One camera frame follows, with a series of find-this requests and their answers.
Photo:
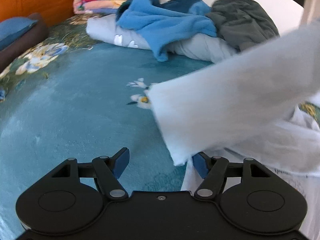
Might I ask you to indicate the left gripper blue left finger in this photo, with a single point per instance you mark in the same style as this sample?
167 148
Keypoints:
107 172

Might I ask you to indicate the white printed t-shirt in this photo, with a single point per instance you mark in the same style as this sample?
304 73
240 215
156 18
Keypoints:
249 106

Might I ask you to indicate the light blue daisy quilt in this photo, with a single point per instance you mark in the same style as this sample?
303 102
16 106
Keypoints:
198 47

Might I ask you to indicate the dark brown pillow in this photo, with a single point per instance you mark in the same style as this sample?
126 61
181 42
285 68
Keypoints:
38 33

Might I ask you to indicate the grey sweatshirt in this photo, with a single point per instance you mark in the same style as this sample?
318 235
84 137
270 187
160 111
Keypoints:
242 23

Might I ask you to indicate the blue pillow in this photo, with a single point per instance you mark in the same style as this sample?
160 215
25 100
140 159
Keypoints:
14 28

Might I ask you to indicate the blue fleece garment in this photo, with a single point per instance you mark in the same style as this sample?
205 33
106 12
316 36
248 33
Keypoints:
184 18

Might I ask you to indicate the teal floral bed blanket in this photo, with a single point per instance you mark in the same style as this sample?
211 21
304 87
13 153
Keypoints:
71 96

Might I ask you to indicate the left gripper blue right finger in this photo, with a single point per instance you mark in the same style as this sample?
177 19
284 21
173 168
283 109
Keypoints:
213 172

